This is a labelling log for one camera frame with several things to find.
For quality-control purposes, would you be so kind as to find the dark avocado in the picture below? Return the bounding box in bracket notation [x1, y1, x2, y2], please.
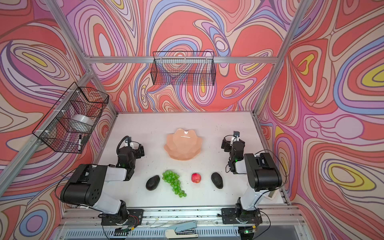
[146, 175, 160, 191]
[211, 172, 224, 189]

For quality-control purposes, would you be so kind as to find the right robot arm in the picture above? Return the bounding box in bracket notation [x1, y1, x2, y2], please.
[220, 131, 283, 225]

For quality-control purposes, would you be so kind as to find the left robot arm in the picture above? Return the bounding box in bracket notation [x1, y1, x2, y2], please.
[59, 136, 145, 226]

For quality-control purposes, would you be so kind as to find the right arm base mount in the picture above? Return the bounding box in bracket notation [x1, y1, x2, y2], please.
[218, 208, 263, 226]

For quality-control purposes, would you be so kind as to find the side wire basket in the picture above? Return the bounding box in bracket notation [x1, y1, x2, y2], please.
[32, 83, 109, 154]

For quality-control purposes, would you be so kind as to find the back wire basket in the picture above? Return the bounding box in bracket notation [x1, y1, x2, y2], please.
[151, 51, 216, 86]

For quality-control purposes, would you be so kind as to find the pink lotus fruit bowl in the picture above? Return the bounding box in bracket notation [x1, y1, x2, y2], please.
[164, 129, 203, 161]

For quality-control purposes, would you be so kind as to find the silver tape roll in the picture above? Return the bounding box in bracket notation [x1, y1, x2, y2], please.
[72, 114, 94, 126]

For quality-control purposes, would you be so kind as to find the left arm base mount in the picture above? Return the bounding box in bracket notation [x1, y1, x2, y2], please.
[98, 209, 144, 227]

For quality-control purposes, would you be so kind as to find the red apple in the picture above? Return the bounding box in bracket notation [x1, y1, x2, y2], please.
[191, 173, 202, 184]

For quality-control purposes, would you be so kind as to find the white calculator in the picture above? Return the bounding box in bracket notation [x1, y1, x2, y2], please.
[267, 190, 279, 200]

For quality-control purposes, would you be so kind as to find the green grape bunch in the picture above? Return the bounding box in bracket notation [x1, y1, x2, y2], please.
[162, 170, 187, 198]

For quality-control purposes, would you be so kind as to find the black marker pen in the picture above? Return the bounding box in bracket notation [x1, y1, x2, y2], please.
[78, 135, 82, 153]

